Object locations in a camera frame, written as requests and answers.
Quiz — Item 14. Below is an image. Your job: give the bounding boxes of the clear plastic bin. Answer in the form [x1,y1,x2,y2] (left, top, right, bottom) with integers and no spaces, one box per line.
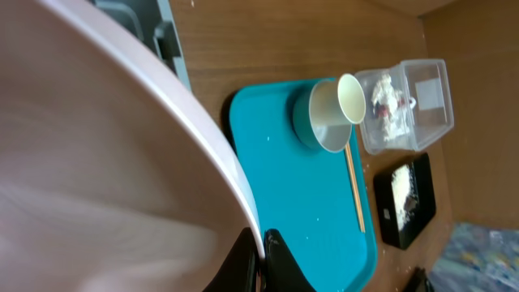
[354,59,454,155]

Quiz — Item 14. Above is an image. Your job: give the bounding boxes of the black food waste tray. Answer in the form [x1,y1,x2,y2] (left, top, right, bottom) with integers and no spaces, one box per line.
[373,152,436,250]

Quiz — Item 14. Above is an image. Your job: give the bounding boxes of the small white tissue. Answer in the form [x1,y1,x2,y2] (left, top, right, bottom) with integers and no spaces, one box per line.
[371,73,402,114]

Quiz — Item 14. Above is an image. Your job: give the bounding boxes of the pile of white rice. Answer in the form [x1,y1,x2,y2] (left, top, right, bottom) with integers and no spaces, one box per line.
[391,165,418,231]

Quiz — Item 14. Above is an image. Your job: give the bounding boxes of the grey dish rack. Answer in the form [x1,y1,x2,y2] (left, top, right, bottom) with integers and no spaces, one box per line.
[89,0,191,90]

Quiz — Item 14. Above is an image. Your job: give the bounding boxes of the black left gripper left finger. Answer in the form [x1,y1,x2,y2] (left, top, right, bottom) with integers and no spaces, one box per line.
[203,228,259,292]

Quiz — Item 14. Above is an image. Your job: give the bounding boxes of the wooden chopstick left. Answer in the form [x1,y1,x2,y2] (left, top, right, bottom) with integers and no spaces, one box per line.
[345,144,366,233]

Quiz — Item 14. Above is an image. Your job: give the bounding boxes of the white paper cup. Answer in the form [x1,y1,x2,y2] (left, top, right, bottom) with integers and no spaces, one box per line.
[310,74,367,127]

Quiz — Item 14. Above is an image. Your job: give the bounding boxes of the red snack wrapper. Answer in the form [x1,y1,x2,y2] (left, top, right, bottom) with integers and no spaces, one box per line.
[374,103,389,118]

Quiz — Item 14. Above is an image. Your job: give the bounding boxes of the grey saucer bowl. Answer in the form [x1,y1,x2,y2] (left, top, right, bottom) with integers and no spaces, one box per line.
[291,79,353,153]

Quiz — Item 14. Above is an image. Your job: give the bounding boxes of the teal plastic tray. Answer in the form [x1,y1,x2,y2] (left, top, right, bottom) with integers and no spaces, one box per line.
[229,79,378,291]

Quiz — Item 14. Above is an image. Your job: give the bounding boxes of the large white plate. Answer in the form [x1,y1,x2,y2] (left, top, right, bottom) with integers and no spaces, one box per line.
[1,1,264,291]

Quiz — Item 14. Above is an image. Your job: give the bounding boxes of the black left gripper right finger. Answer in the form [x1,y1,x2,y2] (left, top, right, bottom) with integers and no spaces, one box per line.
[264,229,315,292]

